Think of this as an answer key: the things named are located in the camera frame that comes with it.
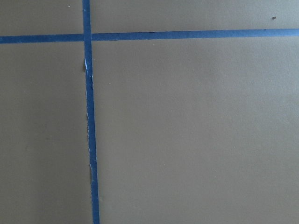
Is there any blue tape strip lengthwise right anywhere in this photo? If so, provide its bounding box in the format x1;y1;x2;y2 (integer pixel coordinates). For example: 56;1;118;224
82;0;100;224

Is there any blue tape strip crosswise right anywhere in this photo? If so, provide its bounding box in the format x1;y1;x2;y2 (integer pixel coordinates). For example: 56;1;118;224
0;28;299;44

